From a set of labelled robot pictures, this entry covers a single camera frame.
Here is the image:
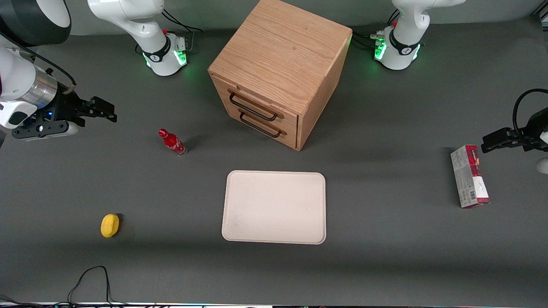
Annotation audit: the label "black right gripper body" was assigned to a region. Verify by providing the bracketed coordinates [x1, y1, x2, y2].
[41, 92, 89, 125]

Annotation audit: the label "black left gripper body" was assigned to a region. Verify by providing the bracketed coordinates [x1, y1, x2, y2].
[509, 107, 548, 152]

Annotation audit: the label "wooden drawer with black handle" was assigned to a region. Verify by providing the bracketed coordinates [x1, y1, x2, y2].
[211, 74, 299, 129]
[222, 101, 299, 151]

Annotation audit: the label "oak wooden drawer cabinet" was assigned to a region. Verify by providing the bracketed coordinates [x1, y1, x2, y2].
[208, 0, 353, 151]

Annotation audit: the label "red and grey carton box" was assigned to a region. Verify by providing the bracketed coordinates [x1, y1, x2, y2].
[450, 145, 491, 209]

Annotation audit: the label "red soda bottle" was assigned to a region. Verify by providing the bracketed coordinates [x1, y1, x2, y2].
[158, 128, 188, 157]

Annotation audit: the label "yellow sponge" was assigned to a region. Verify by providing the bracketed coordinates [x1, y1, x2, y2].
[101, 213, 121, 238]

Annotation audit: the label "beige plastic tray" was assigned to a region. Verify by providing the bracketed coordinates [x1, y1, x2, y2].
[221, 170, 327, 245]

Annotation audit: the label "black looped cable left arm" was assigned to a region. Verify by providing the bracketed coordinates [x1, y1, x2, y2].
[512, 88, 548, 138]

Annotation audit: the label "white wrist camera black mount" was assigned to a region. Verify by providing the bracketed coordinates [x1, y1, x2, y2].
[12, 121, 79, 140]

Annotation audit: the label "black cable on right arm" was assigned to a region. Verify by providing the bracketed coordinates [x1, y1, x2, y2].
[0, 33, 77, 94]

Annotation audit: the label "black cables at right base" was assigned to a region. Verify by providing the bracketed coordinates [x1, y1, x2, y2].
[161, 9, 203, 55]

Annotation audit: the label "black cables at base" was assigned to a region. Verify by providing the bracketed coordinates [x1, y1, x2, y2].
[161, 9, 203, 55]
[352, 9, 401, 51]

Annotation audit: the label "thin black cable loop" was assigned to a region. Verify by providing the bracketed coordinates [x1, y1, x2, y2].
[66, 265, 129, 307]

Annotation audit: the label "black cables at left base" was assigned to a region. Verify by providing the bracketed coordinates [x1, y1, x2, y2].
[352, 9, 401, 51]

